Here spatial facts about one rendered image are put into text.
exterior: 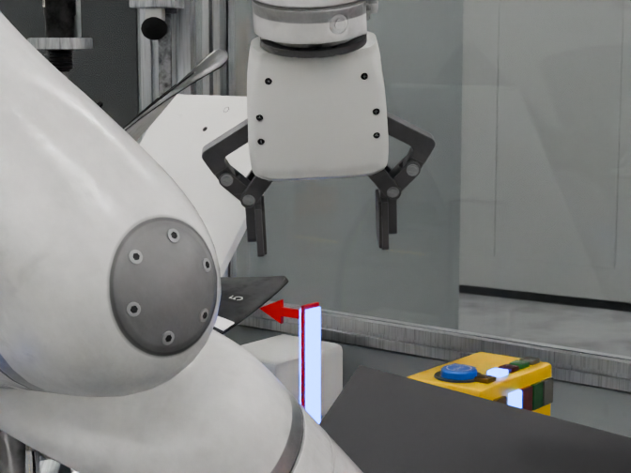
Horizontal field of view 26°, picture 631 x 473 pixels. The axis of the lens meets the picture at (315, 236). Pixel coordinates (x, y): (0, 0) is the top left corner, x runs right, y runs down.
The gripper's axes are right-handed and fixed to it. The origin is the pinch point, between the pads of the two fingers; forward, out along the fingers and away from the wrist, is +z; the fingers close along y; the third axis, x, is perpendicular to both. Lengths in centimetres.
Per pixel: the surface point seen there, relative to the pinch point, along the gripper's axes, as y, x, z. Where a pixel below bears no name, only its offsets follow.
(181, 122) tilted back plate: 16, -91, 23
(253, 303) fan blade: 6.2, -31.1, 21.7
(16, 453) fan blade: 33, -31, 38
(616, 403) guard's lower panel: -42, -68, 60
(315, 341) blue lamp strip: 0.3, -22.1, 21.4
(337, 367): -5, -92, 65
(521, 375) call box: -23, -38, 36
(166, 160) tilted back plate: 18, -86, 27
